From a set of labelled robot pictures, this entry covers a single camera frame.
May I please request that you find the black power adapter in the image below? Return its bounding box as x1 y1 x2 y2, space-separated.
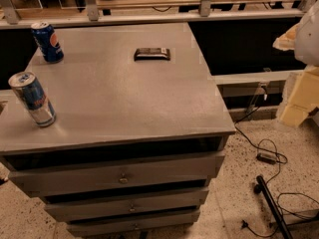
256 152 276 164

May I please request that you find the metal railing frame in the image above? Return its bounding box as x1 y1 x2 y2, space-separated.
0 0 317 29

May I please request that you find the grey drawer cabinet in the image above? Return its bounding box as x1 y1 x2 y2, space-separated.
1 23 234 237

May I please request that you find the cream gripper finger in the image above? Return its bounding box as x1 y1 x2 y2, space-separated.
272 24 299 51
278 72 319 127

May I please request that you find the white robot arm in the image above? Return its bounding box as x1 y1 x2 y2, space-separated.
273 1 319 127

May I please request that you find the black stand leg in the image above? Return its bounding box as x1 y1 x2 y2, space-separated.
254 175 293 239

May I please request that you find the blue pepsi can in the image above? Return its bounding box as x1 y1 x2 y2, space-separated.
31 22 64 63

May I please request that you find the silver blue red bull can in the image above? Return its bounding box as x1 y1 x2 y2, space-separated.
8 72 56 127

